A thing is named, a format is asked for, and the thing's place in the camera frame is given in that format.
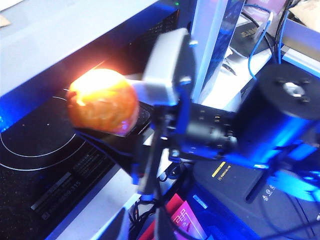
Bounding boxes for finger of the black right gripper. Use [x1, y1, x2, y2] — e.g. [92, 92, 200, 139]
[72, 126, 141, 181]
[124, 73, 151, 102]

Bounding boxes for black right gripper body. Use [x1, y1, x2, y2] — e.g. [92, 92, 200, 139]
[136, 99, 238, 198]

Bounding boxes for white table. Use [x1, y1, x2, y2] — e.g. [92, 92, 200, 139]
[44, 14, 320, 240]

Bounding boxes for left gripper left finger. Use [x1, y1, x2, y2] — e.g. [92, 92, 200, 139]
[96, 207, 131, 240]

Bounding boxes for black router with antennas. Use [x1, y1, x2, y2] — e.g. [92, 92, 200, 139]
[231, 21, 267, 51]

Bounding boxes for grey Midea microwave body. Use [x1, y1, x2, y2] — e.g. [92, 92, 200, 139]
[0, 0, 247, 240]

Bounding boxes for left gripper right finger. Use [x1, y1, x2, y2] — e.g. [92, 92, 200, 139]
[154, 204, 176, 240]

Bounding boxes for CD-R disc spindle case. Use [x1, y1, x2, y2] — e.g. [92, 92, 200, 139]
[243, 0, 288, 16]

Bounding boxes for orange fruit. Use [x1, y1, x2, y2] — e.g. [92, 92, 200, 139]
[66, 68, 140, 138]

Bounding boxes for black paper shredder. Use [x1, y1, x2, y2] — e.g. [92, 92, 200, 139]
[192, 159, 320, 240]

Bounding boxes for blue ethernet cable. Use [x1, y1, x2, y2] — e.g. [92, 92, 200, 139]
[246, 2, 275, 81]

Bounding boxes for pink box with gold pattern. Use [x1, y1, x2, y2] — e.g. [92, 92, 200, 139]
[138, 192, 208, 240]

